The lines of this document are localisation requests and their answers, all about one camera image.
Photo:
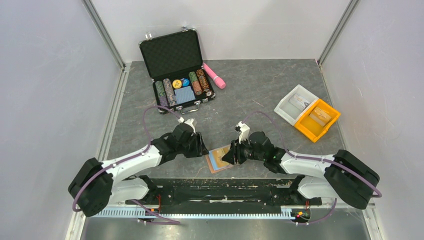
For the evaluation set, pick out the grey poker chip row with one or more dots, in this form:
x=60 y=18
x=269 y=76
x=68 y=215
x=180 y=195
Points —
x=169 y=92

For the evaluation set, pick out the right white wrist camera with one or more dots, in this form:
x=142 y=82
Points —
x=243 y=130

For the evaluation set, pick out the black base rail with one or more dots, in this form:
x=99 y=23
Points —
x=225 y=195

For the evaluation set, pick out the orange black chip row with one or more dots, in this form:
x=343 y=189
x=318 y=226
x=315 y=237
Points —
x=203 y=82

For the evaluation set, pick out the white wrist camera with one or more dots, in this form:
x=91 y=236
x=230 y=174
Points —
x=190 y=122
x=243 y=130

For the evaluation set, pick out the blue playing card deck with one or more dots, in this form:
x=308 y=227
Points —
x=184 y=95

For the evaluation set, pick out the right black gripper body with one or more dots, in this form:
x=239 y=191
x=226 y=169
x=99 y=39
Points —
x=244 y=150

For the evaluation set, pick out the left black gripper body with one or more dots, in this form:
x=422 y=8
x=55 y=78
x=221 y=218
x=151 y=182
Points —
x=189 y=149

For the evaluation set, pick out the green poker chip row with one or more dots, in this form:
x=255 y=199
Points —
x=160 y=89

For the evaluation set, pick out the black poker chip case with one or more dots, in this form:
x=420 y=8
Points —
x=172 y=57

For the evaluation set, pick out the brown leather card holder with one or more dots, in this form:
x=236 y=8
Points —
x=211 y=168

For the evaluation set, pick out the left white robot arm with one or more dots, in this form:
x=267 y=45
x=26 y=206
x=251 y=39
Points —
x=98 y=184

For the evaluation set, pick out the blue dealer chip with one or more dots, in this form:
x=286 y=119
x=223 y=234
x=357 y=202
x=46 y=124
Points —
x=185 y=82

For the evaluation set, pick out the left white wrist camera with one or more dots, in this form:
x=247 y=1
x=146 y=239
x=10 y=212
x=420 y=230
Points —
x=190 y=122

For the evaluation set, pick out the yellow plastic bin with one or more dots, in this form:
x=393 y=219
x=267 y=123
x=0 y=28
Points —
x=310 y=128

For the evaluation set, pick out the white plastic bin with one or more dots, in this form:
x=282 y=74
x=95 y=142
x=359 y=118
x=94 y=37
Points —
x=292 y=106

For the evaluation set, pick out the red green chip row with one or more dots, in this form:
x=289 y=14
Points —
x=195 y=83

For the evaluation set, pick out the pink cylindrical flashlight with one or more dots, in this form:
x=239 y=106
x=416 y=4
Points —
x=219 y=82

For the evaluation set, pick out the gold credit card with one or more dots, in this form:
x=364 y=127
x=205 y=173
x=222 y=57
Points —
x=216 y=157

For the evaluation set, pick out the card in yellow bin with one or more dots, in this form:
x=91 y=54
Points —
x=320 y=116

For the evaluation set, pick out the yellow dealer chip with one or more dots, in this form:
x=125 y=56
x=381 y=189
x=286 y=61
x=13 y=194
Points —
x=177 y=83

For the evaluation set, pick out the card in white bin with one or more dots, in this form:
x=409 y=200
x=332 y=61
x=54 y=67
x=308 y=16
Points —
x=299 y=101

